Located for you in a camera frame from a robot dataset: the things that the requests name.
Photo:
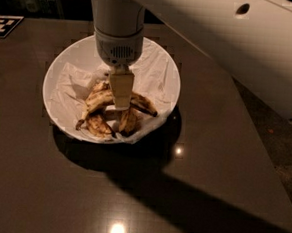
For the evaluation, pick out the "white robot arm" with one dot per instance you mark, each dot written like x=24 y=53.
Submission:
x=250 y=39

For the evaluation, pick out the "white bowl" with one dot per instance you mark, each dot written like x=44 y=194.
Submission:
x=73 y=56

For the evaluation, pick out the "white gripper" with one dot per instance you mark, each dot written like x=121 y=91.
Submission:
x=118 y=47

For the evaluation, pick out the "black white fiducial marker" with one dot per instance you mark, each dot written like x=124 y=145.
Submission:
x=8 y=24

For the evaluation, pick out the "spotted banana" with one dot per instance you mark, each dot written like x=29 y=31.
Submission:
x=95 y=122
x=102 y=98
x=128 y=122

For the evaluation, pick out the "white paper napkin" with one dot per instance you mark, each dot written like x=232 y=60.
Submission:
x=152 y=72

